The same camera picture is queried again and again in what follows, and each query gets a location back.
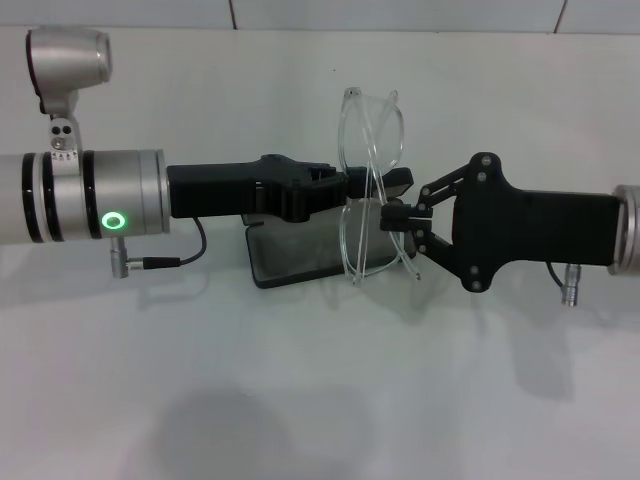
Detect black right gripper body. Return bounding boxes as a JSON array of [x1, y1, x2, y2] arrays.
[[449, 151, 621, 294]]

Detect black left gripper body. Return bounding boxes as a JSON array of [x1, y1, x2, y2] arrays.
[[166, 153, 315, 222]]

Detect clear white frame glasses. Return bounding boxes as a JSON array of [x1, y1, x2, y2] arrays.
[[337, 87, 426, 287]]

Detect black glasses case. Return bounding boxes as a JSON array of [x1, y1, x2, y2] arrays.
[[242, 167, 419, 290]]

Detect right gripper signal cable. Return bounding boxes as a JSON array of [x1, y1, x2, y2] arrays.
[[544, 262, 584, 306]]

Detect gripper signal cable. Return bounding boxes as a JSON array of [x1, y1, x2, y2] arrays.
[[544, 262, 584, 306], [109, 217, 207, 279]]

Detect left gripper signal cable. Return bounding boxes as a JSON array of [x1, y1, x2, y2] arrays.
[[109, 217, 207, 279]]

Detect silver left camera bracket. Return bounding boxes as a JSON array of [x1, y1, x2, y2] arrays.
[[48, 113, 81, 164]]

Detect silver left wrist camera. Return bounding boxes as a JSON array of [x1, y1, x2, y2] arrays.
[[25, 28, 114, 117]]

